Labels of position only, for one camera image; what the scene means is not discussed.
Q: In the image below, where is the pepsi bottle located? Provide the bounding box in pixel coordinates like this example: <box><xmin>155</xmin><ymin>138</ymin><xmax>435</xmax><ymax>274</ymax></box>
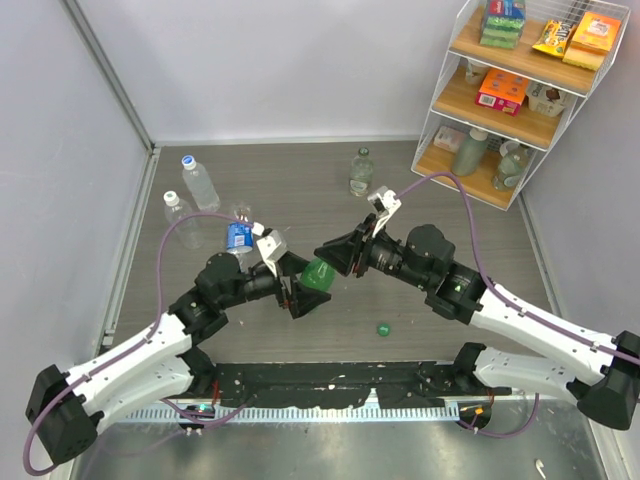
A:
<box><xmin>226</xmin><ymin>202</ymin><xmax>254</xmax><ymax>271</ymax></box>

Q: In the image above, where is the clear plastic bottle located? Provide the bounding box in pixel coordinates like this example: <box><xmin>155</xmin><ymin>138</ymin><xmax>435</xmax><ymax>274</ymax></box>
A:
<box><xmin>164</xmin><ymin>194</ymin><xmax>204</xmax><ymax>250</ymax></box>

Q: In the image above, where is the clear bottle blue cap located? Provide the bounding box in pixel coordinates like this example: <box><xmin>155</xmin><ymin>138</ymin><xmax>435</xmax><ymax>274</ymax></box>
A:
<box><xmin>181</xmin><ymin>155</ymin><xmax>221</xmax><ymax>212</ymax></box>

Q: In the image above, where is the orange pink box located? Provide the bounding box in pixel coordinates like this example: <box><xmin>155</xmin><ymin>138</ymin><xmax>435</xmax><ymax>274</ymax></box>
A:
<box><xmin>475</xmin><ymin>68</ymin><xmax>529</xmax><ymax>116</ymax></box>

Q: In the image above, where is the white cable duct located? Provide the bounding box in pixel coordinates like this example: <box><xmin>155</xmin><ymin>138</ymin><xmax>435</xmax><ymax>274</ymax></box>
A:
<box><xmin>121</xmin><ymin>401</ymin><xmax>460</xmax><ymax>424</ymax></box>

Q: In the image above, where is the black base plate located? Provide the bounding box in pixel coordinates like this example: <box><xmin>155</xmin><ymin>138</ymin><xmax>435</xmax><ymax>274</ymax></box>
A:
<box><xmin>155</xmin><ymin>360</ymin><xmax>512</xmax><ymax>410</ymax></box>

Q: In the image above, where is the clear bottle on shelf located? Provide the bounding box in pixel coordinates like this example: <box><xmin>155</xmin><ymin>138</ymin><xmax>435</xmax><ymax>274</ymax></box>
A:
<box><xmin>492</xmin><ymin>140</ymin><xmax>530</xmax><ymax>191</ymax></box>

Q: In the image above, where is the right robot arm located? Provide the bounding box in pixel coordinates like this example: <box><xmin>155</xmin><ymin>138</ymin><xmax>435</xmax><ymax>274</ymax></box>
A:
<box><xmin>314</xmin><ymin>215</ymin><xmax>639</xmax><ymax>431</ymax></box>

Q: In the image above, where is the green plastic bottle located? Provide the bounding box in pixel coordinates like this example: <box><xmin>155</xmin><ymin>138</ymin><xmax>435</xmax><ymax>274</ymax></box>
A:
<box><xmin>300</xmin><ymin>258</ymin><xmax>336</xmax><ymax>292</ymax></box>

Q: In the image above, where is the yellow snack bag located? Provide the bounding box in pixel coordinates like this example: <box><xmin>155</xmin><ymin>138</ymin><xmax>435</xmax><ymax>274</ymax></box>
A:
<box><xmin>532</xmin><ymin>20</ymin><xmax>577</xmax><ymax>58</ymax></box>

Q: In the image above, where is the purple cable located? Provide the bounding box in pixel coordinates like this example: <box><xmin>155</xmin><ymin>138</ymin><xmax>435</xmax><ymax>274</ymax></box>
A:
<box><xmin>394</xmin><ymin>171</ymin><xmax>640</xmax><ymax>441</ymax></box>
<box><xmin>23</xmin><ymin>211</ymin><xmax>264</xmax><ymax>475</ymax></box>

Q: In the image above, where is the white bottle cap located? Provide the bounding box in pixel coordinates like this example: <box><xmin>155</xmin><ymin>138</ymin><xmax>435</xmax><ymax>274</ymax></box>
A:
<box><xmin>163</xmin><ymin>190</ymin><xmax>180</xmax><ymax>207</ymax></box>

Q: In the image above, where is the pink white packet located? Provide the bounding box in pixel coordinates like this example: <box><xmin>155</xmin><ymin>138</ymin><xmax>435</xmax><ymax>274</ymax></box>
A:
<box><xmin>433</xmin><ymin>125</ymin><xmax>467</xmax><ymax>153</ymax></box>

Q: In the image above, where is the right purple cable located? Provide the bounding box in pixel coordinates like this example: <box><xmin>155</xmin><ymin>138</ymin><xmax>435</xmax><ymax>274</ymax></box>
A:
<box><xmin>394</xmin><ymin>171</ymin><xmax>640</xmax><ymax>441</ymax></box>

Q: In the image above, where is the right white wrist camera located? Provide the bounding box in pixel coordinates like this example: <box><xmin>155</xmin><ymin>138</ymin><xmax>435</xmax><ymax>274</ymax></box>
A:
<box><xmin>367</xmin><ymin>186</ymin><xmax>402</xmax><ymax>236</ymax></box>

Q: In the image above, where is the orange yellow box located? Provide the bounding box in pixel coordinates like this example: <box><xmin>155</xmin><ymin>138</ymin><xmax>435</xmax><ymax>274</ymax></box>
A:
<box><xmin>562</xmin><ymin>11</ymin><xmax>621</xmax><ymax>71</ymax></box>

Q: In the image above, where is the grey green bottle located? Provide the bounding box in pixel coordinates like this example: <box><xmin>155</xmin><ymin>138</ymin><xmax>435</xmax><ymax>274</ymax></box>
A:
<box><xmin>451</xmin><ymin>127</ymin><xmax>489</xmax><ymax>177</ymax></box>

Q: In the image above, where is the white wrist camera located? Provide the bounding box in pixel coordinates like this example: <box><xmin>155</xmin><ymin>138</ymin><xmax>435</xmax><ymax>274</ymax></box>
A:
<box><xmin>255</xmin><ymin>228</ymin><xmax>288</xmax><ymax>278</ymax></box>
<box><xmin>367</xmin><ymin>186</ymin><xmax>402</xmax><ymax>236</ymax></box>

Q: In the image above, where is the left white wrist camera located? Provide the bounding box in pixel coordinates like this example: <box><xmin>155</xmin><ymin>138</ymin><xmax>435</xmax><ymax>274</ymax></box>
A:
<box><xmin>255</xmin><ymin>228</ymin><xmax>288</xmax><ymax>278</ymax></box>

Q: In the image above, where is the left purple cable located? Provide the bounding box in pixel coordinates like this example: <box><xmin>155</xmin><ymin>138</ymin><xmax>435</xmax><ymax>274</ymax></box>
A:
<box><xmin>23</xmin><ymin>211</ymin><xmax>264</xmax><ymax>475</ymax></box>

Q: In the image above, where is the white cup on shelf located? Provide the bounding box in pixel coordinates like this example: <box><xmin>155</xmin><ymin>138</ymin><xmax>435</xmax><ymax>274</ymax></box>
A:
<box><xmin>465</xmin><ymin>59</ymin><xmax>490</xmax><ymax>85</ymax></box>

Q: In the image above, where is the green sponge pack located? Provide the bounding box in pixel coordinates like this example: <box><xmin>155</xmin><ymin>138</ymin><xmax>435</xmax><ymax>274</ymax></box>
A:
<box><xmin>479</xmin><ymin>0</ymin><xmax>526</xmax><ymax>50</ymax></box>

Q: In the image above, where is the clear glass bottle green cap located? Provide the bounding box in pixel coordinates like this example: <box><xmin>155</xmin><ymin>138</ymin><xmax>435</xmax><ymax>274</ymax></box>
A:
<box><xmin>349</xmin><ymin>147</ymin><xmax>374</xmax><ymax>196</ymax></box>

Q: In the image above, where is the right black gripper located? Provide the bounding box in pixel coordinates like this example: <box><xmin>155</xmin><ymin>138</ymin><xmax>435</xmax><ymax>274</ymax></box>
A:
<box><xmin>315</xmin><ymin>213</ymin><xmax>431</xmax><ymax>290</ymax></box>

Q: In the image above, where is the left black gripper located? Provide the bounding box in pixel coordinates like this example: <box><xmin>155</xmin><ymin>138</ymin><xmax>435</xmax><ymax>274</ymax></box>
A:
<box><xmin>218</xmin><ymin>250</ymin><xmax>330</xmax><ymax>316</ymax></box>

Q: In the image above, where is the white wire shelf rack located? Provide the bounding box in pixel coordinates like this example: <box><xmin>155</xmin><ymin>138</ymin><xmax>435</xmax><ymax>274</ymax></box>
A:
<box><xmin>411</xmin><ymin>1</ymin><xmax>631</xmax><ymax>210</ymax></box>

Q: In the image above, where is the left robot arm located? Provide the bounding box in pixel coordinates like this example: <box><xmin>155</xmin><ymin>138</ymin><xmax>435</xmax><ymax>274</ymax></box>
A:
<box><xmin>23</xmin><ymin>252</ymin><xmax>331</xmax><ymax>476</ymax></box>

